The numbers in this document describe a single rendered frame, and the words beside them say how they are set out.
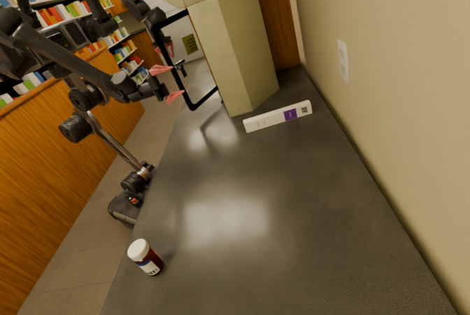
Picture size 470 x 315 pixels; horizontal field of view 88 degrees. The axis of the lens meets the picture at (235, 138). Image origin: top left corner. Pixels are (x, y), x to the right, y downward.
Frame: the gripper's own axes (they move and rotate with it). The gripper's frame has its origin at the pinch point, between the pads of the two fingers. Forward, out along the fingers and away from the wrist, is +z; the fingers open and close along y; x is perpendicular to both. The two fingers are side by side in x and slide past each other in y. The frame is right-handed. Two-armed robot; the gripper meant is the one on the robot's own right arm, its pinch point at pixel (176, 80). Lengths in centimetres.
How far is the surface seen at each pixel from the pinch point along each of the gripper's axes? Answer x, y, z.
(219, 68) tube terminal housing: 9.9, -3.6, 14.7
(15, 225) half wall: 28, -75, -185
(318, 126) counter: -13, -27, 45
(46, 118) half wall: 117, -28, -185
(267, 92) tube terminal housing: 18.6, -23.6, 30.2
